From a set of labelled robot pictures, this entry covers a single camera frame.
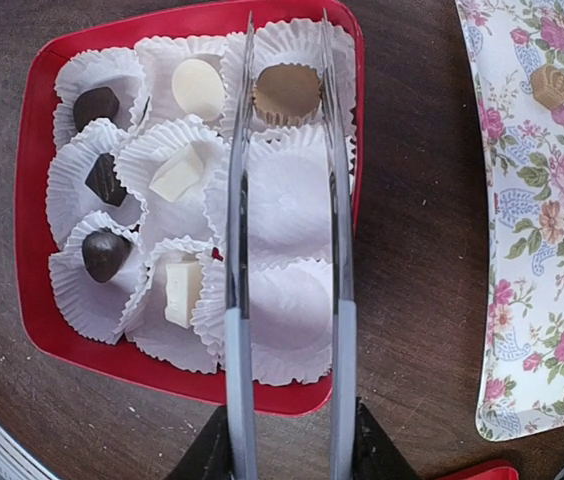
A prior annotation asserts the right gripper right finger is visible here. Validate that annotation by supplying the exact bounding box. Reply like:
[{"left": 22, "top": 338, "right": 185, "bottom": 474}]
[{"left": 354, "top": 397, "right": 420, "bottom": 480}]

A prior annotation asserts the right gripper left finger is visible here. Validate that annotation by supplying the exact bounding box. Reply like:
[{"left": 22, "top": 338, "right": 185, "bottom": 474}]
[{"left": 165, "top": 405, "right": 233, "bottom": 480}]

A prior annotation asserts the red tin lid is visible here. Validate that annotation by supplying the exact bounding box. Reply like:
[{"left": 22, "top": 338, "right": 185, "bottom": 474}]
[{"left": 438, "top": 459, "right": 519, "bottom": 480}]

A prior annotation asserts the metal serving tongs white handle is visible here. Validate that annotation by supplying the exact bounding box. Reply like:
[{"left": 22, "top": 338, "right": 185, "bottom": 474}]
[{"left": 216, "top": 18, "right": 357, "bottom": 479}]

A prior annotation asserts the dark chocolate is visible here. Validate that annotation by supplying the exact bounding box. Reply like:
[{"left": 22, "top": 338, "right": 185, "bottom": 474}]
[
  {"left": 85, "top": 153, "right": 127, "bottom": 207},
  {"left": 72, "top": 86, "right": 120, "bottom": 132},
  {"left": 81, "top": 229, "right": 132, "bottom": 283}
]

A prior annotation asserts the red square tin box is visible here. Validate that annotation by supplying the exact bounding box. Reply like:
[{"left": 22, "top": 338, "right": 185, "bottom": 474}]
[{"left": 15, "top": 1, "right": 364, "bottom": 416}]

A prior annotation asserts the white round chocolate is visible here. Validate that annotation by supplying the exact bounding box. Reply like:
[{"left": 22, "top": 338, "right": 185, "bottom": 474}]
[{"left": 171, "top": 58, "right": 225, "bottom": 121}]

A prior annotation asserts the brown round chocolate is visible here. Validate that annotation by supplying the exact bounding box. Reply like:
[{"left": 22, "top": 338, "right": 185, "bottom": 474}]
[{"left": 253, "top": 64, "right": 322, "bottom": 127}]

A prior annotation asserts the crown shaped brown chocolate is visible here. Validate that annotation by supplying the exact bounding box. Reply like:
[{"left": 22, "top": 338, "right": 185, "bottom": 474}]
[{"left": 530, "top": 64, "right": 564, "bottom": 110}]

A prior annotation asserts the floral rectangular tray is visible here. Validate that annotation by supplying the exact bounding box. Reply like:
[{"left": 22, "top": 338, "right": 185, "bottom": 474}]
[{"left": 456, "top": 1, "right": 564, "bottom": 441}]

